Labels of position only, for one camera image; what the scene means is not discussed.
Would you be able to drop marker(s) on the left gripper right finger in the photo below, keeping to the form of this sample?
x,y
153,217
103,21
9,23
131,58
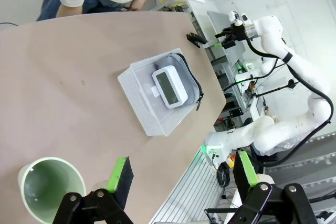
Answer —
x,y
245,174

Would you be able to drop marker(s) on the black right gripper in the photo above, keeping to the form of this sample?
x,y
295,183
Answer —
x,y
238,32

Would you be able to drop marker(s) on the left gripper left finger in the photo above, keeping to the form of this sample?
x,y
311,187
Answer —
x,y
120,176

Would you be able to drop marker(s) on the pale green cup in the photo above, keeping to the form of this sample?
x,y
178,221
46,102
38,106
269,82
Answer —
x,y
47,182

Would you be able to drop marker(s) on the white digital clock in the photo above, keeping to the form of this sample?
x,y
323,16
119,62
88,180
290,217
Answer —
x,y
168,87

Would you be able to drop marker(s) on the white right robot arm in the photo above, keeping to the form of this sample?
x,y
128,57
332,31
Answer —
x,y
302,77

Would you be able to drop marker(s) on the white perforated plastic basket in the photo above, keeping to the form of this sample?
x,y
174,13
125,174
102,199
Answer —
x,y
136,90

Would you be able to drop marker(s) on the person's left hand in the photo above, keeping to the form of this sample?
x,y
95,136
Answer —
x,y
137,3

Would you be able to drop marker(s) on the person's right hand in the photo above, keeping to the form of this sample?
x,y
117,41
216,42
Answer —
x,y
68,11

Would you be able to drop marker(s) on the yellow emergency stop box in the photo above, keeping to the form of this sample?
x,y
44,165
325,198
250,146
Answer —
x,y
231,161

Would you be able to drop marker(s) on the white rounded gripper fitting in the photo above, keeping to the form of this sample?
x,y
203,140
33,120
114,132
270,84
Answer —
x,y
266,179

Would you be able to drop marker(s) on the metal equipment rack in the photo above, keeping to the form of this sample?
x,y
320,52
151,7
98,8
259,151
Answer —
x,y
223,64

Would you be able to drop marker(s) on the black table clamp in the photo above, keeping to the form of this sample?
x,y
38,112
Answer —
x,y
195,39

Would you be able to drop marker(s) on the black boom rod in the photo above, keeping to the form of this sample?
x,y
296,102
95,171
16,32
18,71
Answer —
x,y
291,84

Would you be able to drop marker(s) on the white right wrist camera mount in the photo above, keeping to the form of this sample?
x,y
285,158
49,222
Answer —
x,y
232,16

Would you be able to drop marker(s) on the aluminium slotted base plate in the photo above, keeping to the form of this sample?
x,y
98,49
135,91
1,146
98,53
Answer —
x,y
189,195

